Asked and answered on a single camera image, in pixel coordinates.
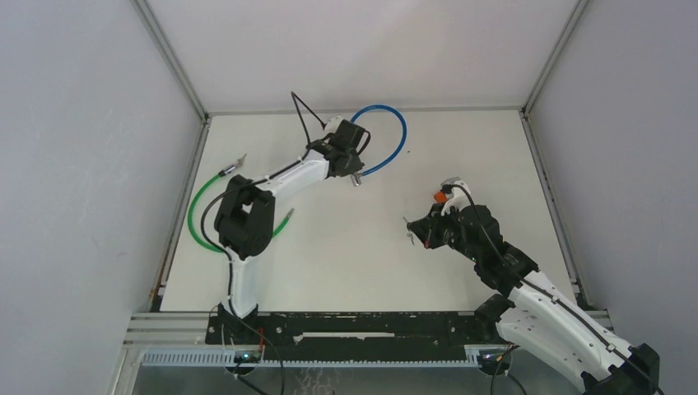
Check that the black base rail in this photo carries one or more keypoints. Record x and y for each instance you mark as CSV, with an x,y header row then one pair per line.
x,y
334,336

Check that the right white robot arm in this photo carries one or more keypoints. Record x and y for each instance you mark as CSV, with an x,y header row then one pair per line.
x,y
529,311

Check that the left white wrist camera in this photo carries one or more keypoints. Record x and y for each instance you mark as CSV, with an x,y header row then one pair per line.
x,y
333,124

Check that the blue cable lock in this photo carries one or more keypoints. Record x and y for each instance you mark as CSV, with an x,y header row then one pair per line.
x,y
389,126

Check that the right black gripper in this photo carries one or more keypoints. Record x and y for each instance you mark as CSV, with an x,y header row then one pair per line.
x,y
427,227

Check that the orange padlock with keys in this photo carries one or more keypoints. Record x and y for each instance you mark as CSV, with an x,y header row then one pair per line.
x,y
440,197

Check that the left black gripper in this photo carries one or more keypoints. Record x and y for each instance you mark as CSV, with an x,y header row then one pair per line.
x,y
355,166

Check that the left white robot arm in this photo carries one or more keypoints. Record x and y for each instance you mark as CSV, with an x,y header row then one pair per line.
x,y
246,216

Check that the green cable lock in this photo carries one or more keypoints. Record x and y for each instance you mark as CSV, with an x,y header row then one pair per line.
x,y
198,231

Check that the silver keys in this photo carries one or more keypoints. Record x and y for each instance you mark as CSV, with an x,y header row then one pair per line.
x,y
410,235

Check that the white slotted cable duct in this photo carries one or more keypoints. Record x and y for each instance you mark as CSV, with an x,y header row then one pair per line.
x,y
465,357

